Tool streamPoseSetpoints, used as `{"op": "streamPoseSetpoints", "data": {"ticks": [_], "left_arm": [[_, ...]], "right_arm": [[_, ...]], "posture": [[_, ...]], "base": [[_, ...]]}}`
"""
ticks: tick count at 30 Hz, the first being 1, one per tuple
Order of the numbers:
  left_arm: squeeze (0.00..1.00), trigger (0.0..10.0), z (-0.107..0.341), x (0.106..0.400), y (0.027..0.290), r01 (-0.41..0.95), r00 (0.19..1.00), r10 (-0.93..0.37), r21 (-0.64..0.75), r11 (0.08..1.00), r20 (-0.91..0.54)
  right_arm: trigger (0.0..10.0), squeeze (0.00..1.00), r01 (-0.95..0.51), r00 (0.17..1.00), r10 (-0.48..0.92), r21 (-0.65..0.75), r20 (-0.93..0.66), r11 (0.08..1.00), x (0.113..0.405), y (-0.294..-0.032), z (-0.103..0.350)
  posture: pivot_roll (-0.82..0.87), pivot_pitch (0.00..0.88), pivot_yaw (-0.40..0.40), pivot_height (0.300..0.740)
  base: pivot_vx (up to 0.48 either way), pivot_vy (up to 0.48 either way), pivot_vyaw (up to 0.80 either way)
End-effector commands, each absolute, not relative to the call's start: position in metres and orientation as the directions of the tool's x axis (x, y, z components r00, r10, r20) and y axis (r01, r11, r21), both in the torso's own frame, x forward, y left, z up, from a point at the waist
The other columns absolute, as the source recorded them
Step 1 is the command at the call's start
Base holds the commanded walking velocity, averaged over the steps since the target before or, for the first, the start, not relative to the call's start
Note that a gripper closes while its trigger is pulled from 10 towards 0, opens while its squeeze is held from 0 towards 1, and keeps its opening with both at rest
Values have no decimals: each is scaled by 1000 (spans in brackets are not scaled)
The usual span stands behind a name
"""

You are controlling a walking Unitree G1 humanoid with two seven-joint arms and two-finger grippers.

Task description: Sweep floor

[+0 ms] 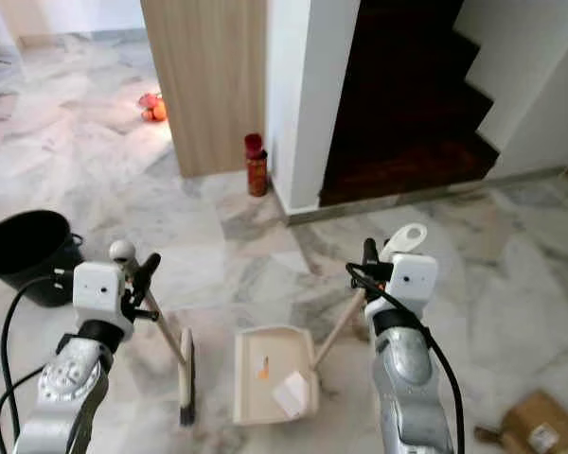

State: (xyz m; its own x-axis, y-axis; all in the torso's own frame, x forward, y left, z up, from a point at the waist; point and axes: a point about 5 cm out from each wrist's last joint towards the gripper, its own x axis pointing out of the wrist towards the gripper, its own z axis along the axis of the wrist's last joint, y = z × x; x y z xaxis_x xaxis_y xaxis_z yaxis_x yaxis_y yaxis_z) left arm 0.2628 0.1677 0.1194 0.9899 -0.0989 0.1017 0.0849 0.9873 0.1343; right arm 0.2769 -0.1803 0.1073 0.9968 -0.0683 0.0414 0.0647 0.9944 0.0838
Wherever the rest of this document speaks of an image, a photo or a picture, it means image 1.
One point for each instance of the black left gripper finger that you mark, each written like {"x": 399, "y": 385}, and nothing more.
{"x": 147, "y": 274}

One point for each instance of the wooden broom with ball top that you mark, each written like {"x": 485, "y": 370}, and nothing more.
{"x": 186, "y": 378}

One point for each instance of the black plastic bucket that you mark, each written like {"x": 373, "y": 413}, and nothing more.
{"x": 28, "y": 270}

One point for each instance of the white paper scrap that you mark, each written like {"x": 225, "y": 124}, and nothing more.
{"x": 292, "y": 395}

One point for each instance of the red bottle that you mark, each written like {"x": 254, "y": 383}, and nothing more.
{"x": 256, "y": 170}

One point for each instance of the dark wooden staircase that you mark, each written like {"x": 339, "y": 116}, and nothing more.
{"x": 398, "y": 113}

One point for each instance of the orange red toy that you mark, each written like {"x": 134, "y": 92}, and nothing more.
{"x": 156, "y": 111}

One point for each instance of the small brown tube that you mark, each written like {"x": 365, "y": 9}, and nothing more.
{"x": 488, "y": 435}

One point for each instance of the light wooden cabinet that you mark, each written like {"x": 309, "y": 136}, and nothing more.
{"x": 204, "y": 85}

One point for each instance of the cardboard box with white label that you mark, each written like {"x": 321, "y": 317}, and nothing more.
{"x": 544, "y": 430}

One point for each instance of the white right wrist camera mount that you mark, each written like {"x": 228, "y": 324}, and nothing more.
{"x": 415, "y": 279}

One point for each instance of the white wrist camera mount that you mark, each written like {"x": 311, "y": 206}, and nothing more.
{"x": 415, "y": 279}
{"x": 99, "y": 298}

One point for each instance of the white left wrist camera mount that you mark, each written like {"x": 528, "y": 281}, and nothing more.
{"x": 99, "y": 298}

